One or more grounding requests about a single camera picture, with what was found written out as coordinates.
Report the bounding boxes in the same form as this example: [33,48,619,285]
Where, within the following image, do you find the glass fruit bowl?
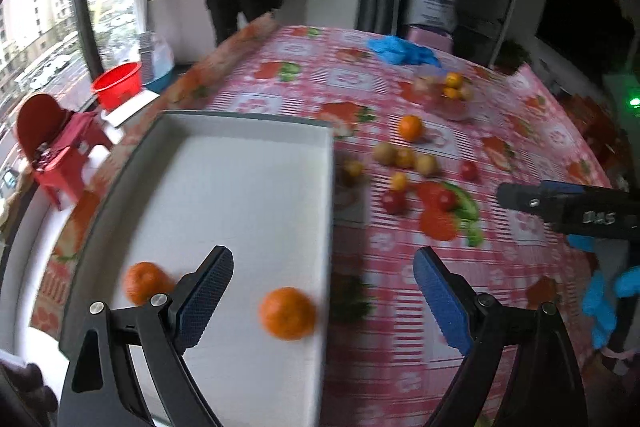
[412,64,484,121]

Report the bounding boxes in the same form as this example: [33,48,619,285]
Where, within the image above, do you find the blue gloves on table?
[368,36,440,67]

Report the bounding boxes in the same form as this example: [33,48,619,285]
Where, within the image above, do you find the white tray box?
[58,110,333,426]

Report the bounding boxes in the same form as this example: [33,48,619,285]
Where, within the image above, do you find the orange in bowl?
[445,72,464,89]
[442,87,462,100]

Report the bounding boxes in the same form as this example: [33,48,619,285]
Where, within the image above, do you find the pink strawberry tablecloth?
[29,13,614,427]

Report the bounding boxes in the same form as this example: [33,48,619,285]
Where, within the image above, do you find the red cherry tomato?
[460,160,478,181]

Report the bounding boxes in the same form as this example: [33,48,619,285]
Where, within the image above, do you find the brown kiwi fruit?
[372,142,397,166]
[414,154,439,178]

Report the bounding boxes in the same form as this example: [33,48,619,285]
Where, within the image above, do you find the dark red tomato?
[381,190,407,215]

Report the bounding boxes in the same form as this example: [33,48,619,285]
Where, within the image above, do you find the orange mandarin on table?
[397,114,424,143]

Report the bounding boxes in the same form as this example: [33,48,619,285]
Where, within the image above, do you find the orange mandarin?
[397,114,424,143]
[259,287,317,341]

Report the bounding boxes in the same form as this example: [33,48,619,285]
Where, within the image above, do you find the blue gloved right hand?
[567,235,639,360]

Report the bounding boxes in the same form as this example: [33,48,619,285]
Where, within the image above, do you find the red plastic basin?
[91,62,142,112]

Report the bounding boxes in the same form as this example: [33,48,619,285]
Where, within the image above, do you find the yellow tomato near tray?
[343,159,363,180]

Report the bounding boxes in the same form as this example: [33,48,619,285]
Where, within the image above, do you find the yellow cherry tomato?
[390,171,409,193]

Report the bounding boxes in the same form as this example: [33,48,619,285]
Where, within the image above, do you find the red plastic stool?
[14,93,113,210]

